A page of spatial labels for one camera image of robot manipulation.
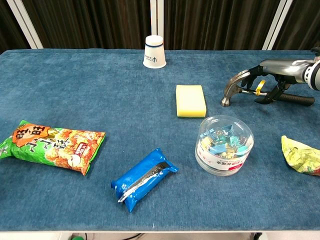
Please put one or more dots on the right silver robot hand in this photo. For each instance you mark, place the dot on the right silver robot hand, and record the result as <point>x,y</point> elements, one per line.
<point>282,67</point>

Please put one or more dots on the steel claw hammer black grip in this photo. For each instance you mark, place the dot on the steel claw hammer black grip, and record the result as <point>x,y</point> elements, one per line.
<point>231,90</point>

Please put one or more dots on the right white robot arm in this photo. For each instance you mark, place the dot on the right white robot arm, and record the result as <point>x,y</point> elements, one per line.
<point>314,75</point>

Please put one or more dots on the yellow sponge green base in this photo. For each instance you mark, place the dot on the yellow sponge green base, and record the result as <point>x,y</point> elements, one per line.
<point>190,100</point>

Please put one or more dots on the crumpled yellow snack packet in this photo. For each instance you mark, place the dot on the crumpled yellow snack packet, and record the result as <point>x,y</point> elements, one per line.
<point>300,155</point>

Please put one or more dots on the clear bowl of candies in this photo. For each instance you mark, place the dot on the clear bowl of candies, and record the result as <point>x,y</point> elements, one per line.
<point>223,150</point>

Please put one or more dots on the white paper cup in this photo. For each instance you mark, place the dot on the white paper cup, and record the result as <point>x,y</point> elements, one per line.
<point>154,52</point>

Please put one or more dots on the blue snack packet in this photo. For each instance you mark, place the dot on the blue snack packet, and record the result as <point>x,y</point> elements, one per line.
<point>142,180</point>

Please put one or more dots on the blue table cloth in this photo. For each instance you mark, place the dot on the blue table cloth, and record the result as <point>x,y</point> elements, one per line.
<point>100,100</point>

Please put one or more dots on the black pleated curtain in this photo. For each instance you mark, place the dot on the black pleated curtain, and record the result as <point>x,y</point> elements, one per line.
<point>95,22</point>

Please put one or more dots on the green orange snack bag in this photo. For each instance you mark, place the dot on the green orange snack bag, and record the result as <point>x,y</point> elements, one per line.
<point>52,148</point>

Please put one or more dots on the white frame post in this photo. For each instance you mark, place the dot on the white frame post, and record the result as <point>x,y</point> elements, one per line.
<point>276,25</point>
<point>25,23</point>
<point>156,17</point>

